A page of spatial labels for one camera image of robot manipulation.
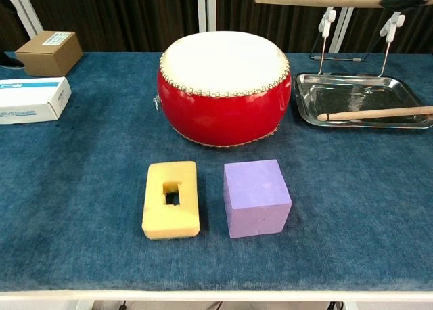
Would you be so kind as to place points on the white table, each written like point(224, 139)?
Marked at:
point(216, 295)

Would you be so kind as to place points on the red drum with white skin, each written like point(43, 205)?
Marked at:
point(220, 117)

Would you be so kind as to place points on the purple foam cube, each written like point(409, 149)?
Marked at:
point(257, 201)

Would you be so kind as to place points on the white box with blue stripe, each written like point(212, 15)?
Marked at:
point(30, 100)

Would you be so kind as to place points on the yellow sponge block with hole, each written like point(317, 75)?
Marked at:
point(155, 222)

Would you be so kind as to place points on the stainless steel tray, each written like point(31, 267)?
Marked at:
point(338, 93)

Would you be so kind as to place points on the white frame post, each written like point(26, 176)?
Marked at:
point(207, 5)
point(25, 12)
point(345, 25)

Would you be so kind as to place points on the dark brown curtain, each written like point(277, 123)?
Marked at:
point(135, 19)

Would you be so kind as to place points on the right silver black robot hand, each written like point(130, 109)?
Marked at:
point(406, 2)

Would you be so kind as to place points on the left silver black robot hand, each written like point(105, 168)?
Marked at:
point(10, 61)

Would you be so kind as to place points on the brown cardboard box with label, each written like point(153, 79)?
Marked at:
point(47, 59)

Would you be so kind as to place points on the blue velvet table mat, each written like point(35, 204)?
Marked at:
point(84, 222)

